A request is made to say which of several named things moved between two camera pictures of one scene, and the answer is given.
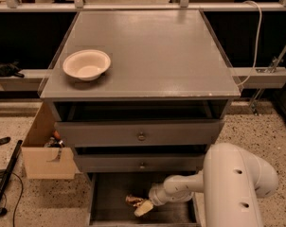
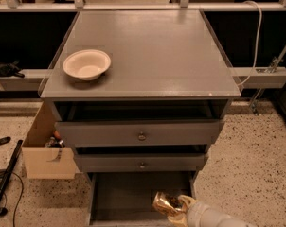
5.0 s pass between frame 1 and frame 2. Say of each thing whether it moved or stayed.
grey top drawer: stayed
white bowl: stayed
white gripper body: moved
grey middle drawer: stayed
